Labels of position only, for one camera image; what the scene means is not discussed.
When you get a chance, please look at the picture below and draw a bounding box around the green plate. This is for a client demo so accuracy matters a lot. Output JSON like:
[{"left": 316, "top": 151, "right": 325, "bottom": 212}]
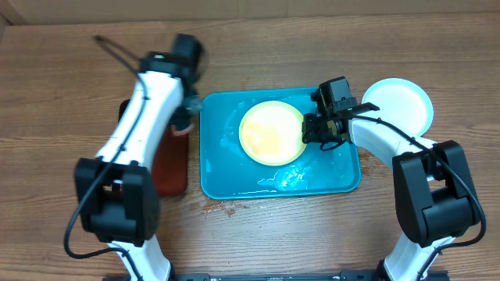
[{"left": 238, "top": 101, "right": 306, "bottom": 166}]

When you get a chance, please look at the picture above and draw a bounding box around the light blue plate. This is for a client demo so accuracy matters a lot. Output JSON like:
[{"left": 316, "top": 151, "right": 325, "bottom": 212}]
[{"left": 362, "top": 78, "right": 434, "bottom": 137}]

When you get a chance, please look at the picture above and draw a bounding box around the round orange green sponge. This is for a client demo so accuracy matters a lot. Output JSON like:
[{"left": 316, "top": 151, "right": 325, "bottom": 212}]
[{"left": 171, "top": 123, "right": 194, "bottom": 137}]

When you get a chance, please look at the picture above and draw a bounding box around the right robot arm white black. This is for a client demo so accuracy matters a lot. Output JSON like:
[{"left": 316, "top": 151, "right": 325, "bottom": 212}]
[{"left": 302, "top": 103, "right": 486, "bottom": 280}]

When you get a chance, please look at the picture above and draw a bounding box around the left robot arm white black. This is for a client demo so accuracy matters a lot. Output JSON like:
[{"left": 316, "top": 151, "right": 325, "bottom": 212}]
[{"left": 63, "top": 50, "right": 205, "bottom": 280}]

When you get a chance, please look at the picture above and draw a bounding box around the dark red tray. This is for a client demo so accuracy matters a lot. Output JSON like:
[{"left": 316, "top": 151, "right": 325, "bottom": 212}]
[{"left": 120, "top": 106, "right": 188, "bottom": 198}]

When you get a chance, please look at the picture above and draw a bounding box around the teal plastic tray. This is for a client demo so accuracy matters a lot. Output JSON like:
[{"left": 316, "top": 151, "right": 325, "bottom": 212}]
[{"left": 200, "top": 87, "right": 362, "bottom": 200}]

